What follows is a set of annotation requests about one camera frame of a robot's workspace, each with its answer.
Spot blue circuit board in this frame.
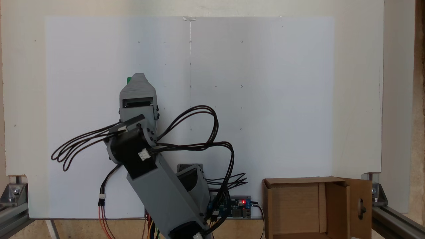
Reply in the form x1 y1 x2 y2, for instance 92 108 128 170
208 196 252 219

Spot brown cardboard box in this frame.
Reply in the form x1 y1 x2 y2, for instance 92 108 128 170
262 176 373 239

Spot black servo cable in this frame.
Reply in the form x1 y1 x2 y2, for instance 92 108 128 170
50 121 129 172
205 171 249 190
139 105 219 159
156 141 235 239

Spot black cable with white connector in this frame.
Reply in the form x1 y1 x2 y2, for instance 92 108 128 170
98 164 124 207

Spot orange red wire bundle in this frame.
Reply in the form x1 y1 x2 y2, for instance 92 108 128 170
98 205 116 239

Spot coloured jumper wires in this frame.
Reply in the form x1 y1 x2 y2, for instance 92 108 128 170
143 216 160 239

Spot thin power cable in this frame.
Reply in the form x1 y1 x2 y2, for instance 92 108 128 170
251 200 266 239

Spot metal corner bracket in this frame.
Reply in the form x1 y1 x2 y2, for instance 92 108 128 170
0 175 29 204
361 172 388 207

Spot aluminium frame post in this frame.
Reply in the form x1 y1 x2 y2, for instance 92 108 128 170
0 202 31 239
371 203 425 239

